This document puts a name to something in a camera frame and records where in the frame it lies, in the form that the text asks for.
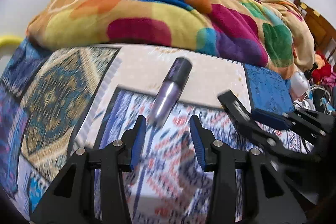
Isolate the wooden headboard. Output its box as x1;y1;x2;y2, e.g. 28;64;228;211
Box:
294;0;335;53

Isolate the colourful fleece blanket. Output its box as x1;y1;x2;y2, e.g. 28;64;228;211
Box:
27;0;315;79

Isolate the white bottle black cap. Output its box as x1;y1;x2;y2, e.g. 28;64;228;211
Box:
290;62;318;100

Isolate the blue patterned bed sheet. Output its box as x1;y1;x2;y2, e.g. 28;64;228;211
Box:
1;40;293;223

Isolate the yellow foam tube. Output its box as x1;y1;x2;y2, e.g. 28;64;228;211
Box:
0;35;23;48

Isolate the red plush toy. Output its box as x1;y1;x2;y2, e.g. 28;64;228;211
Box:
312;51;335;87

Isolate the purple spray can black cap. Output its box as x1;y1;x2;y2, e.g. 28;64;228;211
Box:
149;57;193;128

